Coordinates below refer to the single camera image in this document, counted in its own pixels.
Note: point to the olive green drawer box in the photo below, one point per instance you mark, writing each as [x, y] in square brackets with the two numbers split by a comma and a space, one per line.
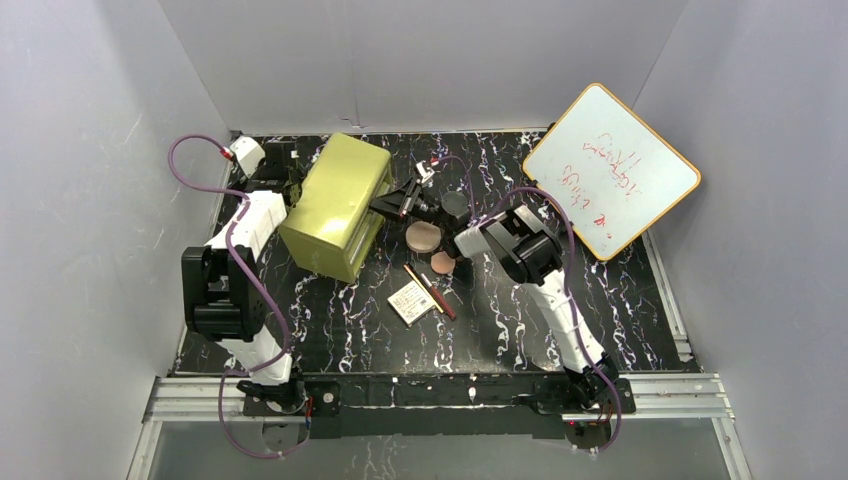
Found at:
[330, 229]

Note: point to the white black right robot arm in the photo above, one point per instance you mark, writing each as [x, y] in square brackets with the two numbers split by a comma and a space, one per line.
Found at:
[533, 257]

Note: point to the aluminium frame rail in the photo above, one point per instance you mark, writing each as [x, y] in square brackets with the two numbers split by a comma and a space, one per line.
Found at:
[438, 398]

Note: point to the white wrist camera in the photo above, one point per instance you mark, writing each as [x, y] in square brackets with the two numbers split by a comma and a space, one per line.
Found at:
[245, 155]
[424, 172]

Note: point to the large round pink compact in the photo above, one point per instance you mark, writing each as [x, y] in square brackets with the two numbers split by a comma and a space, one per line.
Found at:
[422, 237]

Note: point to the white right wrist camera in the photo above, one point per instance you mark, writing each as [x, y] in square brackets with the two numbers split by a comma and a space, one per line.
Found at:
[424, 172]

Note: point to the small round pink compact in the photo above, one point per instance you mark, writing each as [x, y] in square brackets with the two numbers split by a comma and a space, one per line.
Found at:
[442, 264]

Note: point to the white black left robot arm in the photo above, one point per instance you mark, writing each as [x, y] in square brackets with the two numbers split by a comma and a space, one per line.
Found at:
[226, 302]

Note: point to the white whiteboard orange frame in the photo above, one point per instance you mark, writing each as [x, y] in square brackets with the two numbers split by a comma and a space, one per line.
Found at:
[611, 173]

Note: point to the white eyeshadow palette box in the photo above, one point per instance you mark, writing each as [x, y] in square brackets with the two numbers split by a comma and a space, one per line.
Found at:
[410, 303]

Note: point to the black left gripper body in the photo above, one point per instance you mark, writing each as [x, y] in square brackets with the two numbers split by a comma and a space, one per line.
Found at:
[279, 168]

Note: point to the gold black makeup pencil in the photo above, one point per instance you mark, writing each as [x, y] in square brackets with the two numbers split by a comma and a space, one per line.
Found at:
[419, 281]

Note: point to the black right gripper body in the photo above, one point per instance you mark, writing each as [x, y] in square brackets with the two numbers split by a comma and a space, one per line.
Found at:
[411, 196]

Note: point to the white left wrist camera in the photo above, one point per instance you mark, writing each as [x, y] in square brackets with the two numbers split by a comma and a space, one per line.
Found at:
[245, 155]

